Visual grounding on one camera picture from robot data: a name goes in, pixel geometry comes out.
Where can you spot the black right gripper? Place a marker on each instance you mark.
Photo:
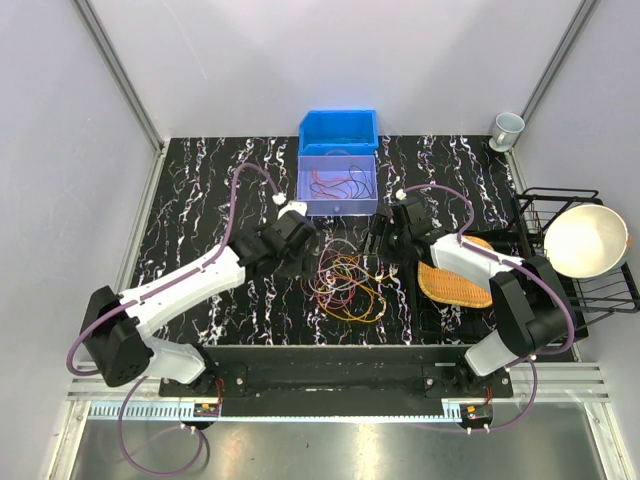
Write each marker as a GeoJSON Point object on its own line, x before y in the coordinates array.
{"type": "Point", "coordinates": [381, 226]}

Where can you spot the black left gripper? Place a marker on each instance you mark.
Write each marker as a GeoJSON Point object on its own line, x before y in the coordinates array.
{"type": "Point", "coordinates": [305, 267]}

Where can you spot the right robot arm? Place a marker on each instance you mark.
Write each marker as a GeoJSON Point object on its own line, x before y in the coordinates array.
{"type": "Point", "coordinates": [532, 310]}

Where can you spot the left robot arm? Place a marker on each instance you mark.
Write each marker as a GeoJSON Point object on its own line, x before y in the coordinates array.
{"type": "Point", "coordinates": [118, 330]}

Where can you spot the lavender plastic tray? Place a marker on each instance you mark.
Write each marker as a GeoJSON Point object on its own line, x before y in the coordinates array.
{"type": "Point", "coordinates": [338, 185]}

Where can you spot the woven orange bamboo mat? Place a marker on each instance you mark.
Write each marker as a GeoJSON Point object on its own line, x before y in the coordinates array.
{"type": "Point", "coordinates": [444, 286]}

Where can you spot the black plastic tray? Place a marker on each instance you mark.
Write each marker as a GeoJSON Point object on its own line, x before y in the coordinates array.
{"type": "Point", "coordinates": [443, 323]}

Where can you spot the blue plastic bin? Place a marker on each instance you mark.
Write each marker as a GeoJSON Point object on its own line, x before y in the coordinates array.
{"type": "Point", "coordinates": [354, 131]}

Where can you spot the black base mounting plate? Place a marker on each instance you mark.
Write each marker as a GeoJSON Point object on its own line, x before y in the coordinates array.
{"type": "Point", "coordinates": [329, 382]}

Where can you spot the white ceramic mug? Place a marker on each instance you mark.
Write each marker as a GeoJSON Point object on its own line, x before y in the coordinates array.
{"type": "Point", "coordinates": [506, 130]}

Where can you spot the large white bowl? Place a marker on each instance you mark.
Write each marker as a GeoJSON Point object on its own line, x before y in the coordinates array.
{"type": "Point", "coordinates": [587, 241]}

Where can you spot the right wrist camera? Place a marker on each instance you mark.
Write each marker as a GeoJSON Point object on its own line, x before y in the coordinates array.
{"type": "Point", "coordinates": [402, 195]}

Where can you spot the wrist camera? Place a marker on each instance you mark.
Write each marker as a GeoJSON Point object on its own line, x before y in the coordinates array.
{"type": "Point", "coordinates": [284, 205]}
{"type": "Point", "coordinates": [402, 195]}

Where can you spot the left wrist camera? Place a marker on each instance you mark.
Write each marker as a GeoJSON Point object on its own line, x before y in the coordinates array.
{"type": "Point", "coordinates": [284, 205]}

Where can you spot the aluminium frame rail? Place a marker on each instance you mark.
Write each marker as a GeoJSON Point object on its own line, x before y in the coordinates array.
{"type": "Point", "coordinates": [547, 382]}

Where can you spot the black wire dish rack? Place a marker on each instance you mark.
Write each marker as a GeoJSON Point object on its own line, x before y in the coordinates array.
{"type": "Point", "coordinates": [592, 300]}

